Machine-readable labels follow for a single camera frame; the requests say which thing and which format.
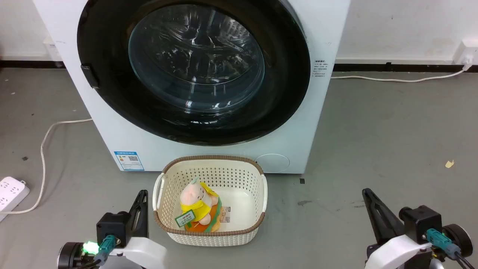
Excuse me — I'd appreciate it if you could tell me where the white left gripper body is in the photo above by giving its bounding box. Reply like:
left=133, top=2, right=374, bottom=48
left=106, top=236, right=167, bottom=269

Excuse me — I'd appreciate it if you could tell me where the green white doll tag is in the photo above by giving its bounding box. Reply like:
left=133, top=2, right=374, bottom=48
left=174, top=210, right=197, bottom=228

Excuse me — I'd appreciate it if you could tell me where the white power strip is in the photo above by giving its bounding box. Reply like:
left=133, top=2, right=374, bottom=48
left=0, top=176, right=30, bottom=222

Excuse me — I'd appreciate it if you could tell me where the teal left camera cable connector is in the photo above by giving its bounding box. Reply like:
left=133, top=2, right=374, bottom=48
left=93, top=234, right=117, bottom=262

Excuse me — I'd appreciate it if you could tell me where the white front-load washing machine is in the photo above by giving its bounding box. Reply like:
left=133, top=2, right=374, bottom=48
left=33, top=0, right=351, bottom=174

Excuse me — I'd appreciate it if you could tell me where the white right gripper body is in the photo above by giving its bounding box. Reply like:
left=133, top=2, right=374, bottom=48
left=364, top=234, right=434, bottom=269

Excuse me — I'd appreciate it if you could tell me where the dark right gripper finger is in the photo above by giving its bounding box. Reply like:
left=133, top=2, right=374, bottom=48
left=361, top=188, right=406, bottom=245

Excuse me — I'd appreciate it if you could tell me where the white wall socket plug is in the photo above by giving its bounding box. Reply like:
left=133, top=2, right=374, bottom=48
left=453, top=39, right=478, bottom=71

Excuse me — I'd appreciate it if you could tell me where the blue energy label sticker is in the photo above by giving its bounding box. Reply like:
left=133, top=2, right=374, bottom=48
left=114, top=151, right=145, bottom=171

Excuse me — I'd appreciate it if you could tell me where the small printed warning sticker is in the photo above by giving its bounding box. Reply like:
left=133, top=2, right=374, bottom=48
left=313, top=59, right=330, bottom=80

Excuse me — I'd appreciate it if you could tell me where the black round glass washer door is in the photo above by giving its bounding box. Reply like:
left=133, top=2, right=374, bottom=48
left=77, top=0, right=311, bottom=146

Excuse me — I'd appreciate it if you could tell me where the cream laundry basket brown rim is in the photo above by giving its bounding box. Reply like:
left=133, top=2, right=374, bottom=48
left=152, top=155, right=268, bottom=247

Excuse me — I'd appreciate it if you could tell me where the teal right camera cable connector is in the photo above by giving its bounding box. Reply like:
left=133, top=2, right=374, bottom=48
left=426, top=228, right=462, bottom=261

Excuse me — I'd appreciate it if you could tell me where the pink plush doll yellow outfit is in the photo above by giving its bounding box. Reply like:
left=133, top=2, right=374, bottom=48
left=179, top=178, right=223, bottom=233

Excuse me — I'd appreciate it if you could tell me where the white power strip cable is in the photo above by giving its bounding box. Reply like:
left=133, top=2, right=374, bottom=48
left=0, top=118, right=93, bottom=215

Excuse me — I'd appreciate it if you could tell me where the white washer power cable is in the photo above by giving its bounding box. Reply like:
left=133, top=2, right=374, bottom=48
left=331, top=67, right=469, bottom=83

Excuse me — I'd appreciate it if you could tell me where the teal camera cable connector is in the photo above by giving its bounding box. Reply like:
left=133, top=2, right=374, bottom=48
left=426, top=228, right=462, bottom=261
left=93, top=234, right=117, bottom=262

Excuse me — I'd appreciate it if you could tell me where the round white filter cover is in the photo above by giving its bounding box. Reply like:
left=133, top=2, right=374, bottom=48
left=255, top=154, right=291, bottom=173

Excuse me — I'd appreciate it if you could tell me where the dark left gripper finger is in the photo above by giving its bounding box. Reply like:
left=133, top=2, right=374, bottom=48
left=128, top=189, right=149, bottom=239

